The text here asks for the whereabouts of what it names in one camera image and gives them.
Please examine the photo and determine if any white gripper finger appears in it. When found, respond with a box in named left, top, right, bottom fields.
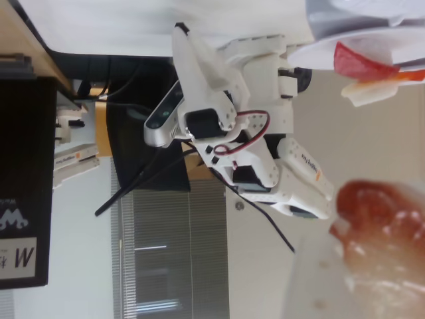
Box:
left=282, top=237, right=358, bottom=319

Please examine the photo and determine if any white camera-carrying gripper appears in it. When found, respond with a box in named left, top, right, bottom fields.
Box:
left=171, top=22, right=249, bottom=146

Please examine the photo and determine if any red shrimp sushi piece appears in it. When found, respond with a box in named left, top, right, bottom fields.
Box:
left=328, top=179, right=425, bottom=319

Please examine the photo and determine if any red tuna sushi piece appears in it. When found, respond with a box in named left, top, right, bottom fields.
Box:
left=333, top=41, right=401, bottom=82

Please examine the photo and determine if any black table clamp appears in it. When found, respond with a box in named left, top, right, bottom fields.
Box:
left=294, top=65, right=314, bottom=96

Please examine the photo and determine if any black partition panel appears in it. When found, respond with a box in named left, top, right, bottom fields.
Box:
left=108, top=54, right=193, bottom=193

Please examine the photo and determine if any brown cardboard panel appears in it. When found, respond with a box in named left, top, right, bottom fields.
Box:
left=94, top=99, right=112, bottom=159

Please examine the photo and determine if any white round plate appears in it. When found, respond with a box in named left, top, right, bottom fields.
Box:
left=287, top=26, right=425, bottom=72

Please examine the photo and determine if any grey window blind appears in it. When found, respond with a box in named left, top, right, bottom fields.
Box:
left=112, top=185, right=230, bottom=319

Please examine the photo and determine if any light wooden desk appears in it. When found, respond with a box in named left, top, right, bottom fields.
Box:
left=0, top=0, right=74, bottom=97

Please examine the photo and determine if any grey ribbed block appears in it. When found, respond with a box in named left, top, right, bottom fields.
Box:
left=0, top=53, right=37, bottom=79

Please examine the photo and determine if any black box with white label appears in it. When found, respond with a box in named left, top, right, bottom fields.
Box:
left=0, top=76, right=58, bottom=288

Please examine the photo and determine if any silver depth camera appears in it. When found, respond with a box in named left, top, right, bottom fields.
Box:
left=143, top=80, right=186, bottom=148

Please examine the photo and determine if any thin black cable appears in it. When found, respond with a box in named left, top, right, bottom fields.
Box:
left=212, top=165, right=296, bottom=255

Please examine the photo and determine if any red black servo wire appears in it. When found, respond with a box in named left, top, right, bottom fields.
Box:
left=214, top=110, right=272, bottom=173

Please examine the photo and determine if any thick black cable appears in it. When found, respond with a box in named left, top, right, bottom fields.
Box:
left=95, top=142, right=200, bottom=217

